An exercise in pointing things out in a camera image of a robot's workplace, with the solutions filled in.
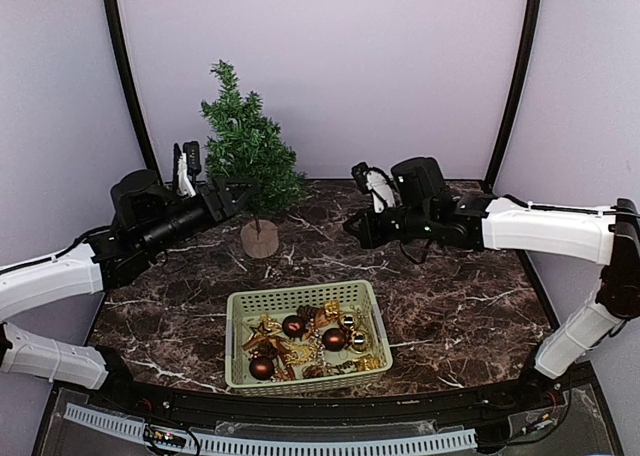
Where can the black corner frame post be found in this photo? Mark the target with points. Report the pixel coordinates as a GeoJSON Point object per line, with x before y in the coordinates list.
{"type": "Point", "coordinates": [128, 85]}

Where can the brown ball ornament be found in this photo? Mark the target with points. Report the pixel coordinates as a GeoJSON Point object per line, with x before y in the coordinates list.
{"type": "Point", "coordinates": [293, 327]}
{"type": "Point", "coordinates": [334, 339]}
{"type": "Point", "coordinates": [261, 368]}

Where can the gold gift box ornament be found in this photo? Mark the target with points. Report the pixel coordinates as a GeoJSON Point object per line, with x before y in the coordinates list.
{"type": "Point", "coordinates": [367, 363]}
{"type": "Point", "coordinates": [331, 310]}

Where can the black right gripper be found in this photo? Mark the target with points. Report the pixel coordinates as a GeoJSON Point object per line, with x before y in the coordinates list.
{"type": "Point", "coordinates": [369, 237]}

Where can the shiny gold ball ornament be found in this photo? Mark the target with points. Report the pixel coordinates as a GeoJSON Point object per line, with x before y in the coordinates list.
{"type": "Point", "coordinates": [359, 342]}

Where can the gold star ornament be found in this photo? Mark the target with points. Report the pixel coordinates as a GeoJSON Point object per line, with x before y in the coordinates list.
{"type": "Point", "coordinates": [265, 328]}

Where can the cream perforated plastic basket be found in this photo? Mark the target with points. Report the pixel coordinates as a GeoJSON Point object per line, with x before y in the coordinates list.
{"type": "Point", "coordinates": [305, 339]}

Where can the small green christmas tree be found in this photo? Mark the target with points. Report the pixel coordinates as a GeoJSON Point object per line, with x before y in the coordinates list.
{"type": "Point", "coordinates": [247, 144]}

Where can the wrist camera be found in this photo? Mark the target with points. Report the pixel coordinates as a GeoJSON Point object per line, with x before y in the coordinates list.
{"type": "Point", "coordinates": [376, 183]}
{"type": "Point", "coordinates": [186, 167]}

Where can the white slotted cable duct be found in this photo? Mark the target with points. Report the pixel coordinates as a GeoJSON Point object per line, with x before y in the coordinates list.
{"type": "Point", "coordinates": [169, 441]}

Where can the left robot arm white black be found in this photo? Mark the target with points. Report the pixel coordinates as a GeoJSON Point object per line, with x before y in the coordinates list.
{"type": "Point", "coordinates": [149, 219]}

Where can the black front table rail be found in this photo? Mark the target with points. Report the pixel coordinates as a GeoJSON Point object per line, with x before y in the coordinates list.
{"type": "Point", "coordinates": [483, 405]}

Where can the brown ball ornament front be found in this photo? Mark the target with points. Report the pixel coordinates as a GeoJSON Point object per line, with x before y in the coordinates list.
{"type": "Point", "coordinates": [261, 368]}

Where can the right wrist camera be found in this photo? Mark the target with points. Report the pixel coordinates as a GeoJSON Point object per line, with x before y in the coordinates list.
{"type": "Point", "coordinates": [376, 183]}

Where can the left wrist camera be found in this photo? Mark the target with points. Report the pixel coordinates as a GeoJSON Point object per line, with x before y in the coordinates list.
{"type": "Point", "coordinates": [186, 167]}

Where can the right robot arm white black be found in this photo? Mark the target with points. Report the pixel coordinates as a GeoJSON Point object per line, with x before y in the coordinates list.
{"type": "Point", "coordinates": [607, 236]}

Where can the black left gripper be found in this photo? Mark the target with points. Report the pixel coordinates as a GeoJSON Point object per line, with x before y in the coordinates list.
{"type": "Point", "coordinates": [229, 207]}

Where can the pine cone ornament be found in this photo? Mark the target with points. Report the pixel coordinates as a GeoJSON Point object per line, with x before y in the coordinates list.
{"type": "Point", "coordinates": [311, 315]}

